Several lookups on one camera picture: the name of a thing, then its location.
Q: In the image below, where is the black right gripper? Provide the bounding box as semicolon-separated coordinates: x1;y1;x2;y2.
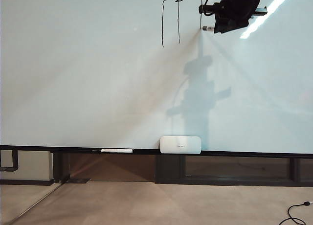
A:
199;0;260;35

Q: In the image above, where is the large white glass whiteboard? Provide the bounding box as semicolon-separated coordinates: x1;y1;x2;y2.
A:
0;0;313;159

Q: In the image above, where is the white marker with black cap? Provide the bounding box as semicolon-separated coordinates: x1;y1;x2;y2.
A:
91;148;134;154

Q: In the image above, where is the white rectangular board eraser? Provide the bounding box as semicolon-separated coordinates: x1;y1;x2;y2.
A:
160;135;203;155

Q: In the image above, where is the black wide column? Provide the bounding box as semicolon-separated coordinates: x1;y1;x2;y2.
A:
155;155;186;184

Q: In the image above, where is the black floor plate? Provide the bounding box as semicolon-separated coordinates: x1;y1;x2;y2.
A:
69;178;92;185

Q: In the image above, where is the dark skirting board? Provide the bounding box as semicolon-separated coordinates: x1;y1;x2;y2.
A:
0;179;55;186

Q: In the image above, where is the metal floor strip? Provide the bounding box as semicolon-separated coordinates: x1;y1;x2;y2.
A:
11;182;63;225

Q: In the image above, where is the silver metal bracket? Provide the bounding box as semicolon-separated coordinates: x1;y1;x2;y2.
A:
249;5;268;18

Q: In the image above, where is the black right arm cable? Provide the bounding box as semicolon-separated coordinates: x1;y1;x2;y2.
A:
201;0;217;17

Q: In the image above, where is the black low shelf frame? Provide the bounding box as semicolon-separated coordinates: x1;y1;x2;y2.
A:
184;156;313;187

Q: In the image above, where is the dark brown wooden wall panel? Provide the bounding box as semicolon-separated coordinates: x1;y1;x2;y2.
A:
69;153;313;186

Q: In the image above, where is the black floor cable with plug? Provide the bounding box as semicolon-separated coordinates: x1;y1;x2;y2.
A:
288;201;313;225

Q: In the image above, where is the black door post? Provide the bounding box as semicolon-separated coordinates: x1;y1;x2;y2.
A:
53;152;71;184

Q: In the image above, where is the black wall pipe bracket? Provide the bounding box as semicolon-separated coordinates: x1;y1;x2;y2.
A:
0;149;20;172

